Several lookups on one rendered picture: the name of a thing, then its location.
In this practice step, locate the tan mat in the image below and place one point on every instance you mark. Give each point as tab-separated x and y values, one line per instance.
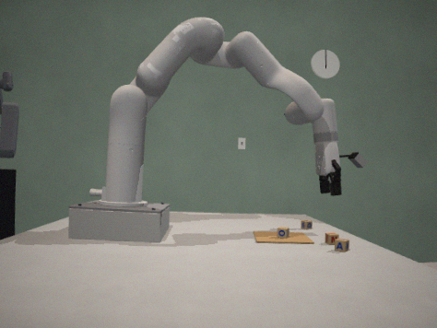
271	237

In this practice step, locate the wooden letter block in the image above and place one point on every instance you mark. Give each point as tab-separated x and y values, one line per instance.
283	232
330	238
341	245
306	224

